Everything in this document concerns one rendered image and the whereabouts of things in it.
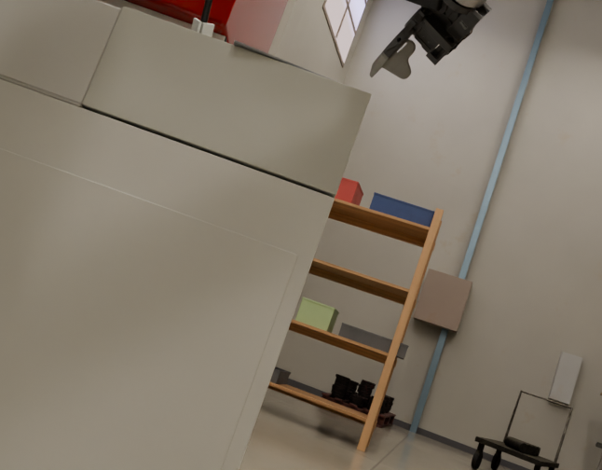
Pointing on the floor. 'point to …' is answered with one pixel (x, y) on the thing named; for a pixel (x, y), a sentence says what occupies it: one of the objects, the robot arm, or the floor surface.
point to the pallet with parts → (347, 389)
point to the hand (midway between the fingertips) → (391, 52)
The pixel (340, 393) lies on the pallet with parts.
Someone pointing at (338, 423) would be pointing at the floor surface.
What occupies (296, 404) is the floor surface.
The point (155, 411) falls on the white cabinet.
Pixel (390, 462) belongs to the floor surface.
